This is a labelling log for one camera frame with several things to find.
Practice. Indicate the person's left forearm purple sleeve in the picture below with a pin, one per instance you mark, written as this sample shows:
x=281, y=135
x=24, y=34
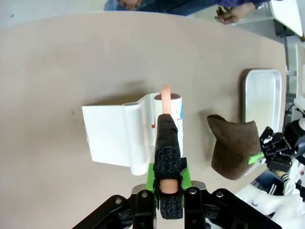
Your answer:
x=236, y=3

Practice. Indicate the white lint roller holder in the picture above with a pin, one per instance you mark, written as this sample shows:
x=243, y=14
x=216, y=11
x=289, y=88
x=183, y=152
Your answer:
x=107, y=133

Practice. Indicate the person's left hand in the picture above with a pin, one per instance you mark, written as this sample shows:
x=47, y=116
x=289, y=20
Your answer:
x=230, y=16

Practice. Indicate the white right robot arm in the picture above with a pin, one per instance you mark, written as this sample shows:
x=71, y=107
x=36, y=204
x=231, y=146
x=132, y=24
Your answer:
x=262, y=202

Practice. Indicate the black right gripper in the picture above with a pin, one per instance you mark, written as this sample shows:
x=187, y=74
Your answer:
x=295, y=138

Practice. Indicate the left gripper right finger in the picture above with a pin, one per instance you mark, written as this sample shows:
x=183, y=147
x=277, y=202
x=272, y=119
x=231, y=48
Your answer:
x=214, y=210

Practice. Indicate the metal tray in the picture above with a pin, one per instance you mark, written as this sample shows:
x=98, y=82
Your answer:
x=261, y=100

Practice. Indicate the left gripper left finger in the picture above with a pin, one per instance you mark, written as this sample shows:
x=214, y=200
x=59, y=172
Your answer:
x=124, y=210

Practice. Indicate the person in purple jacket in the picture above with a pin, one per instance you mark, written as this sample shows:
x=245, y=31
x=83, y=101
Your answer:
x=171, y=6

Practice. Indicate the brown cloth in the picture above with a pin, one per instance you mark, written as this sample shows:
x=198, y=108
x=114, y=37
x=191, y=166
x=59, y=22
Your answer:
x=233, y=148

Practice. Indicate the white side table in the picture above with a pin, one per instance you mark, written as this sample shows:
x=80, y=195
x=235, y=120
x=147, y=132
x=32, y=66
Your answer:
x=288, y=14

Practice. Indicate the person's right hand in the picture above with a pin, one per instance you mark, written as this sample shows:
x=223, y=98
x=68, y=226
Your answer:
x=129, y=3

